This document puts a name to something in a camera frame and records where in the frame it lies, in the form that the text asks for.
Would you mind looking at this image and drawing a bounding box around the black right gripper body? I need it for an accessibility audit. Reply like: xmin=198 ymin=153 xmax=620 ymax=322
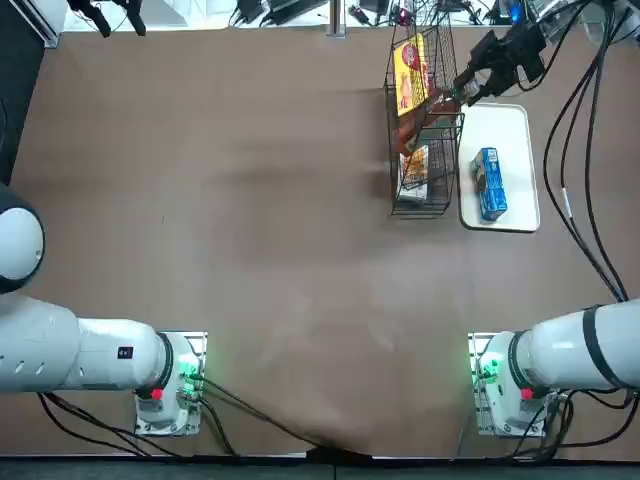
xmin=468 ymin=22 xmax=547 ymax=96

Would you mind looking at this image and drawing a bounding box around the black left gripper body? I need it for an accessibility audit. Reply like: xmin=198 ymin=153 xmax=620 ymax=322
xmin=67 ymin=0 xmax=144 ymax=14

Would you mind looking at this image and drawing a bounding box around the blue Oreo cookie box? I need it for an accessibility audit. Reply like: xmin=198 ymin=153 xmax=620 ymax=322
xmin=468 ymin=146 xmax=509 ymax=224

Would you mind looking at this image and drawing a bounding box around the white plastic tray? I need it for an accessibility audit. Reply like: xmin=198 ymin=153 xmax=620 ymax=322
xmin=458 ymin=102 xmax=542 ymax=233

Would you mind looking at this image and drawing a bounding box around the yellow Nabati wafer box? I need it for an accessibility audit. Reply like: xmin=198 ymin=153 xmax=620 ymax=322
xmin=393 ymin=33 xmax=431 ymax=119

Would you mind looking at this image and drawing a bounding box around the white Franzzi cracker box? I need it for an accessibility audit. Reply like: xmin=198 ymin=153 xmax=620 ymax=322
xmin=397 ymin=144 xmax=431 ymax=203

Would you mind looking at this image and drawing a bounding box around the black power adapter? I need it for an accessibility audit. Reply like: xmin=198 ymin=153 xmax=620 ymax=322
xmin=266 ymin=0 xmax=331 ymax=26
xmin=233 ymin=0 xmax=266 ymax=25

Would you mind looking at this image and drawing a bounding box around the aluminium frame bar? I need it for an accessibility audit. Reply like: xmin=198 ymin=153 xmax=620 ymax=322
xmin=27 ymin=0 xmax=69 ymax=50

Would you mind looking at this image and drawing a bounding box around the black wire shelf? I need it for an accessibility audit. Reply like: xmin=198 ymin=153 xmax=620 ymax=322
xmin=383 ymin=19 xmax=466 ymax=219

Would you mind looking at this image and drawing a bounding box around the black cable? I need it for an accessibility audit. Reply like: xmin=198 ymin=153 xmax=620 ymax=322
xmin=557 ymin=0 xmax=631 ymax=301
xmin=543 ymin=44 xmax=629 ymax=301
xmin=452 ymin=384 xmax=636 ymax=461
xmin=37 ymin=392 xmax=236 ymax=459
xmin=198 ymin=375 xmax=371 ymax=459

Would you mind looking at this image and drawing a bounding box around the aluminium post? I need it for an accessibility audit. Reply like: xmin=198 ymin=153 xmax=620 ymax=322
xmin=325 ymin=0 xmax=348 ymax=38

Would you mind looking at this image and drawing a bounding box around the black table edge mount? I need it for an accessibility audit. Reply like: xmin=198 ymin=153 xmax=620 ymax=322
xmin=305 ymin=446 xmax=374 ymax=464

